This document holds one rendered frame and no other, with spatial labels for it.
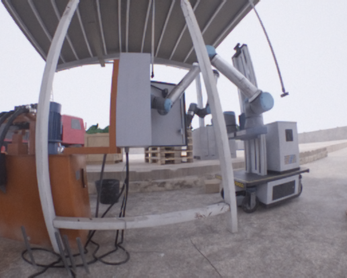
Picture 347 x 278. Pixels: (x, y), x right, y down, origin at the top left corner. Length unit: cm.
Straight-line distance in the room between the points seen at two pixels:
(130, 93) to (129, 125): 19
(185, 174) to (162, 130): 132
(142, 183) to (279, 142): 190
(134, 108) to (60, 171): 58
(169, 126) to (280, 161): 111
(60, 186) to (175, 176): 188
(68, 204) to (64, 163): 25
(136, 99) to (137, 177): 166
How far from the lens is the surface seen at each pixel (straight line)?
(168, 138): 139
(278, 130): 165
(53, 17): 633
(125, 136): 89
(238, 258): 97
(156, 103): 108
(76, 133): 1101
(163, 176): 247
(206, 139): 412
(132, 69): 102
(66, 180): 99
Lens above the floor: 61
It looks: 5 degrees up
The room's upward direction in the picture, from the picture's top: 3 degrees counter-clockwise
